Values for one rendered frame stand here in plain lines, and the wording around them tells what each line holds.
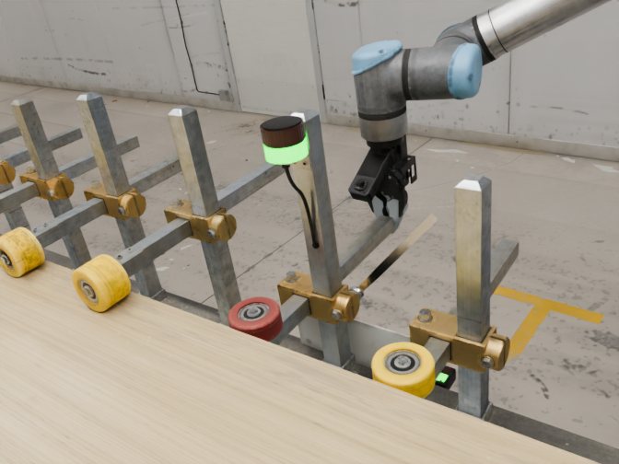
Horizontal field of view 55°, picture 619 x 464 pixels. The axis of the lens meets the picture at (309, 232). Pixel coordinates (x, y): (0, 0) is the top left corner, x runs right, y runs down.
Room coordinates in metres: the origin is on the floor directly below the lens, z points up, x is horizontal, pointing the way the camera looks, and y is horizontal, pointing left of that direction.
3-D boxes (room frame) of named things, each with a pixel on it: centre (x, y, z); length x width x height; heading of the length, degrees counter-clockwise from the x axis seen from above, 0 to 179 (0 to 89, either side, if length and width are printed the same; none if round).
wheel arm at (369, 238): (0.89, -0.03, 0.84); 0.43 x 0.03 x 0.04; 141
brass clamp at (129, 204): (1.14, 0.39, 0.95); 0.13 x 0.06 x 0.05; 51
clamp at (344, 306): (0.82, 0.00, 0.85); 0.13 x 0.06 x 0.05; 51
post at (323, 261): (0.81, -0.02, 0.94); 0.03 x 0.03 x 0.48; 51
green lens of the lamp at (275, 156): (0.78, 0.01, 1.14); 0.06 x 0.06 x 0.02
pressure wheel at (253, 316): (0.73, 0.10, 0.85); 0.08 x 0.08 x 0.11
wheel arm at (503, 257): (0.73, -0.22, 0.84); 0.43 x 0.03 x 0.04; 141
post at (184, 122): (0.97, 0.18, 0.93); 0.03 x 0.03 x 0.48; 51
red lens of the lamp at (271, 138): (0.78, 0.01, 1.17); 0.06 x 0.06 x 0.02
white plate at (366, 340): (0.81, -0.05, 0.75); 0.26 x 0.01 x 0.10; 51
